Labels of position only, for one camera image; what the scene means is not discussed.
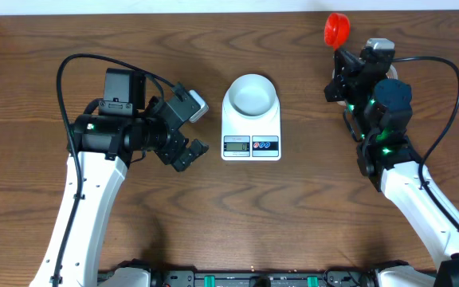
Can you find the red plastic measuring scoop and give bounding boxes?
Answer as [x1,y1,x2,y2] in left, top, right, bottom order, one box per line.
[324,13,351,50]

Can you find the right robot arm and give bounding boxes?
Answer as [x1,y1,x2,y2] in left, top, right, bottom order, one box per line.
[324,45,459,286]

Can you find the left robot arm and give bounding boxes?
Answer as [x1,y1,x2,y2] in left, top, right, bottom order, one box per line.
[31,69,209,286]

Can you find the white digital kitchen scale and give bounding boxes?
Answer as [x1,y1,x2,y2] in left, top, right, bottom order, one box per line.
[221,91,282,161]

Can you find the grey round bowl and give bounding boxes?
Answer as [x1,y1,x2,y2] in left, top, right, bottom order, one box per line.
[228,74,278,117]

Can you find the clear plastic container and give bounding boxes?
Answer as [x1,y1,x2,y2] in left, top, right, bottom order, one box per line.
[337,65,398,107]

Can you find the left black cable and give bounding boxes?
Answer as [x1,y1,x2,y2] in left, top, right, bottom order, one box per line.
[49,53,186,287]

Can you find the black cable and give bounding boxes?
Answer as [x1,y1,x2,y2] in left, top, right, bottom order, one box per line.
[49,53,186,287]
[390,56,459,256]

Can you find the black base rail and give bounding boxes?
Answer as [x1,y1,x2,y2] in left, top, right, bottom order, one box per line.
[97,269,378,287]

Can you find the right black cable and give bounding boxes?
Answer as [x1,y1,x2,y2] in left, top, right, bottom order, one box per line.
[390,56,459,256]

